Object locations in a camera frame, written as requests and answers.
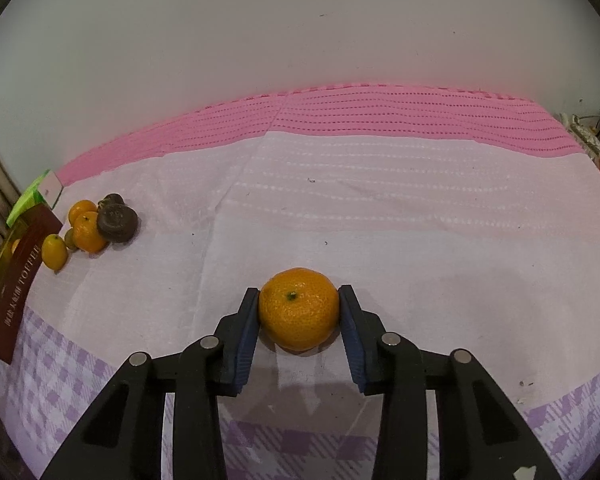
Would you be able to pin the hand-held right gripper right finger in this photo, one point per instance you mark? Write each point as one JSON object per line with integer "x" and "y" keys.
{"x": 352, "y": 355}

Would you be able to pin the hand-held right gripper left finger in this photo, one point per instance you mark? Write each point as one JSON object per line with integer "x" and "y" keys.
{"x": 247, "y": 345}

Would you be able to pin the large orange mandarin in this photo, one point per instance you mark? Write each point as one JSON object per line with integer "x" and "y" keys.
{"x": 297, "y": 310}

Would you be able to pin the large dark brown fruit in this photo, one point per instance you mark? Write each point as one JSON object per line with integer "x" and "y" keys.
{"x": 118, "y": 223}

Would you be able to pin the small orange mandarin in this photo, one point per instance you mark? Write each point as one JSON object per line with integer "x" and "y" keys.
{"x": 80, "y": 210}
{"x": 87, "y": 235}

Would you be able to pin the small dark brown fruit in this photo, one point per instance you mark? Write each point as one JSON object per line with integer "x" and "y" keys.
{"x": 112, "y": 199}

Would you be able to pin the yellow-orange oval fruit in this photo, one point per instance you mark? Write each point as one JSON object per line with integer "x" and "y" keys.
{"x": 55, "y": 253}

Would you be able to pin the red tin box gold inside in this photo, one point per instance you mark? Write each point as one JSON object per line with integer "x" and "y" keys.
{"x": 22, "y": 275}

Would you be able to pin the pink and purple checkered tablecloth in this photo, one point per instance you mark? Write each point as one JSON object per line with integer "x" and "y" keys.
{"x": 380, "y": 240}

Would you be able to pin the green tissue pack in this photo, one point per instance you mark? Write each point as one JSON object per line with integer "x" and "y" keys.
{"x": 30, "y": 197}

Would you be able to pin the white power strip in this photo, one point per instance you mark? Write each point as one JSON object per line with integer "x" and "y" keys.
{"x": 582, "y": 135}

